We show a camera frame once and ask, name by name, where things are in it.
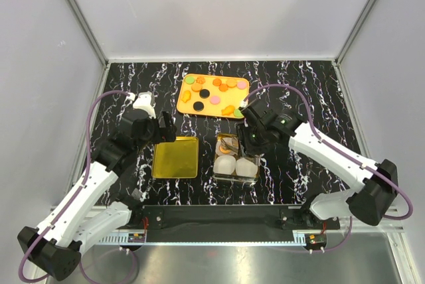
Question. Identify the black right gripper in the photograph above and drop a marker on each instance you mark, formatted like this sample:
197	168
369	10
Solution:
242	129

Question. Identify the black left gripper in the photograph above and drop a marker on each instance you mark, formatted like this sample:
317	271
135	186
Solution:
164	134

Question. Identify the metal serving tongs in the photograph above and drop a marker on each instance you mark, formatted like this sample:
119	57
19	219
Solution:
232	143

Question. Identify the orange fish cookie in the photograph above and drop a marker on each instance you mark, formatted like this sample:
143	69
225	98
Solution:
228	110
186	96

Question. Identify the black sandwich cookie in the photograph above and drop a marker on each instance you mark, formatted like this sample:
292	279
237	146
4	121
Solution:
204	93
198	106

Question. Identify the orange round cookie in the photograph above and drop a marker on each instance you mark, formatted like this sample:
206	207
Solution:
231	83
196	87
222	149

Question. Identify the pink round cookie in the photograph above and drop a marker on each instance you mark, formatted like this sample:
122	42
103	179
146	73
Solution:
241	85
215	100

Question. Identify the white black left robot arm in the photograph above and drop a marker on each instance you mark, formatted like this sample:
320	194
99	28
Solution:
58	243

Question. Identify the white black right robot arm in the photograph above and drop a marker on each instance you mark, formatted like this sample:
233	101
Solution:
371	185

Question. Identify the green round cookie front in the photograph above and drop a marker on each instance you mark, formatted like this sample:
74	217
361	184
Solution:
238	113

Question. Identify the green round cookie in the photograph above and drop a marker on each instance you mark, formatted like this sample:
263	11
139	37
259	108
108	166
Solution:
189	80
238	113

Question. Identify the gold tin lid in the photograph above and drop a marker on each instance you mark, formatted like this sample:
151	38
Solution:
176	160

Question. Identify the white paper cup back left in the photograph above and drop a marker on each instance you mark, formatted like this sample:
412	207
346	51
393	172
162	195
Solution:
220	141

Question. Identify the white paper cup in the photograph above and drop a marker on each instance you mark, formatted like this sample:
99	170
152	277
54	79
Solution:
220	141
246	168
224	165

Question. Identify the white paper cup front right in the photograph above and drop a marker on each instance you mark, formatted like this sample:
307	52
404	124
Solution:
246	168

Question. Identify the gold cookie tin box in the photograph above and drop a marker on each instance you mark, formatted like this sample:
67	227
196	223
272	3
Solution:
233	177

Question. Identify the pink round cookie back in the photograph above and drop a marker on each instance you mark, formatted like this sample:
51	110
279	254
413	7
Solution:
241	85

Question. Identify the white paper cup front left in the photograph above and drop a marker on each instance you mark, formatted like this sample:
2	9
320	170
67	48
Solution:
224	165

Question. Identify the green round cookie back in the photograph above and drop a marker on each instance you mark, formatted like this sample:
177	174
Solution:
189	80

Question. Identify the orange plastic tray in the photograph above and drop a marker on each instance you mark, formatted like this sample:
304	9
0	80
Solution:
233	96

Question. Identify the orange round cookie back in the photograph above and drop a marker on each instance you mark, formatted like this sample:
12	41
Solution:
231	83

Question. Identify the orange flower cookie centre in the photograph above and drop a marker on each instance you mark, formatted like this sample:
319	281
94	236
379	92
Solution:
223	87

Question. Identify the orange flower cookie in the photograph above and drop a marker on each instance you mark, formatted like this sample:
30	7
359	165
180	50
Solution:
223	87
200	80
217	82

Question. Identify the orange flower cookie back left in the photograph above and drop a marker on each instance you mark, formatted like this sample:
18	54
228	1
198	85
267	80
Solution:
200	80

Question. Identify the orange flower cookie middle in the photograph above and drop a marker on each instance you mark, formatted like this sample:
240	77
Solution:
217	82

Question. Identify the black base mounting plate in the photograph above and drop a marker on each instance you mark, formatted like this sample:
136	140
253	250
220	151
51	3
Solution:
226	223

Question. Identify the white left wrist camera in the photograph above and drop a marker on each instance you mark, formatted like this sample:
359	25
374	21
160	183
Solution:
143	101

